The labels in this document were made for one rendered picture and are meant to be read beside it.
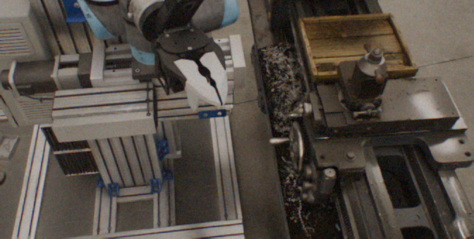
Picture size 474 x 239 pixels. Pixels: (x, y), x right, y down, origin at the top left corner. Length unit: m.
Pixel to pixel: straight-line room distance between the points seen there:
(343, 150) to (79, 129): 0.75
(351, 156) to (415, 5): 2.27
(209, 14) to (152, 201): 1.34
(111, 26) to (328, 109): 0.67
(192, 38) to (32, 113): 1.08
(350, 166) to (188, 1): 0.87
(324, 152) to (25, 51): 0.92
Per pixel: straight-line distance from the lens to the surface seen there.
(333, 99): 1.46
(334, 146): 1.43
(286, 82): 2.03
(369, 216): 1.41
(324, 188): 1.44
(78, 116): 1.32
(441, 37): 3.35
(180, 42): 0.69
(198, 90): 0.63
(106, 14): 1.13
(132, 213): 2.12
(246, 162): 2.45
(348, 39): 1.80
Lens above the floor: 2.05
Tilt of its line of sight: 50 degrees down
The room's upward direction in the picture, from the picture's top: straight up
